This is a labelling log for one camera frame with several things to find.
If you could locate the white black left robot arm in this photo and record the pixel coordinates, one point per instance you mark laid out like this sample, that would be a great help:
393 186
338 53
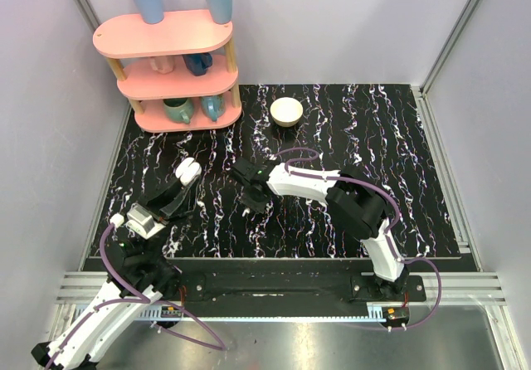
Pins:
138 276

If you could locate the blue butterfly mug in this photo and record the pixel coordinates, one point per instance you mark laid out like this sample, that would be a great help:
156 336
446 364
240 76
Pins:
213 107

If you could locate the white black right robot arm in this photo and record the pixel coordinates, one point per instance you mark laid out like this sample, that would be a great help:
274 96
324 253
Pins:
364 211

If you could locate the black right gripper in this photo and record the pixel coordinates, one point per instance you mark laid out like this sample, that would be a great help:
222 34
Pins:
247 201

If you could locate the green ceramic mug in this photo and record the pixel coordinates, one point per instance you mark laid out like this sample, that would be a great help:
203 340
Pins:
179 110

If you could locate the pink three-tier shelf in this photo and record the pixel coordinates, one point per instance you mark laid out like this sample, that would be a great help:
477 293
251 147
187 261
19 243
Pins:
127 43

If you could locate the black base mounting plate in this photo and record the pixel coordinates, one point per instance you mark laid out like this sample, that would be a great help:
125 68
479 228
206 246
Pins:
349 279

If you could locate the pink mug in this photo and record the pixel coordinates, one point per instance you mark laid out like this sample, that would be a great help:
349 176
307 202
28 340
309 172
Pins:
162 64

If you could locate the white square charging case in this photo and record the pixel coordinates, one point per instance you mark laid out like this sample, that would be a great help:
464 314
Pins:
187 171

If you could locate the cream white bowl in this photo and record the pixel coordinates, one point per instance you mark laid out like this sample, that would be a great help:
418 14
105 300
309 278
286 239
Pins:
286 111

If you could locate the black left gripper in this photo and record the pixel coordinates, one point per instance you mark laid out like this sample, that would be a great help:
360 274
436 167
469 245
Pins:
159 203

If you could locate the dark blue mug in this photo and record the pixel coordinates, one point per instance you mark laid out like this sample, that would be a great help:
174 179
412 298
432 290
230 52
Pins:
199 63

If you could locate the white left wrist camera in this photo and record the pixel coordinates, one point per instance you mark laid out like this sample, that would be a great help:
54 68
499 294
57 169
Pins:
138 220

